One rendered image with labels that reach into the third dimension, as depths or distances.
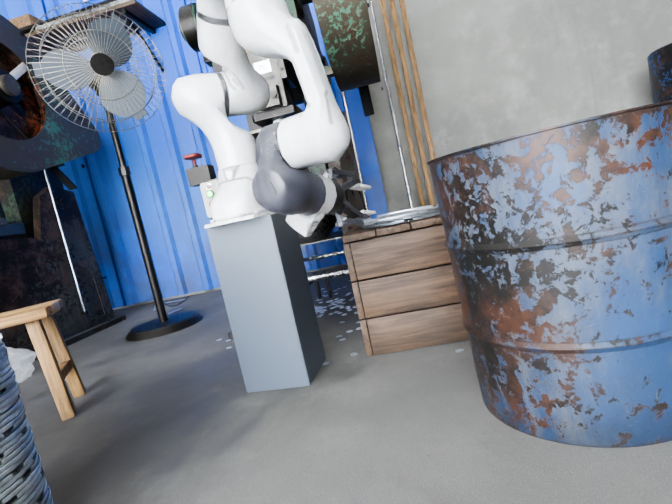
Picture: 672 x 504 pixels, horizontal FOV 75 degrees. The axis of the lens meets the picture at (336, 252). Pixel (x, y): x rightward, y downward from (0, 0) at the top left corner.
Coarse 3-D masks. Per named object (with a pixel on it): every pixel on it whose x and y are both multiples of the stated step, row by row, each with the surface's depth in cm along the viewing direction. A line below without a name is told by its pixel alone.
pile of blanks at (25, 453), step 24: (0, 360) 69; (0, 384) 70; (0, 408) 66; (24, 408) 74; (0, 432) 65; (24, 432) 72; (0, 456) 66; (24, 456) 69; (0, 480) 66; (24, 480) 70
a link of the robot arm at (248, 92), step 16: (208, 32) 99; (224, 32) 99; (208, 48) 101; (224, 48) 101; (240, 48) 104; (224, 64) 104; (240, 64) 106; (240, 80) 108; (256, 80) 112; (240, 96) 111; (256, 96) 114; (240, 112) 115
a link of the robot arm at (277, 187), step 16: (272, 128) 80; (256, 144) 81; (272, 144) 78; (256, 160) 83; (272, 160) 77; (256, 176) 77; (272, 176) 75; (288, 176) 76; (304, 176) 80; (256, 192) 77; (272, 192) 76; (288, 192) 76; (304, 192) 79; (320, 192) 84; (272, 208) 77; (288, 208) 78; (304, 208) 81; (320, 208) 86
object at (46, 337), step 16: (48, 304) 130; (0, 320) 119; (16, 320) 121; (32, 320) 122; (48, 320) 139; (32, 336) 124; (48, 336) 140; (48, 352) 125; (64, 352) 142; (48, 368) 125; (64, 368) 134; (48, 384) 125; (64, 384) 127; (80, 384) 145; (64, 400) 126; (64, 416) 126
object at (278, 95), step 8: (248, 56) 183; (256, 56) 182; (256, 64) 183; (264, 64) 182; (272, 64) 182; (264, 72) 183; (272, 72) 182; (272, 80) 183; (280, 80) 182; (272, 88) 180; (280, 88) 183; (288, 88) 189; (272, 96) 179; (280, 96) 182; (288, 96) 186; (272, 104) 181; (280, 104) 181; (288, 104) 184; (256, 112) 186
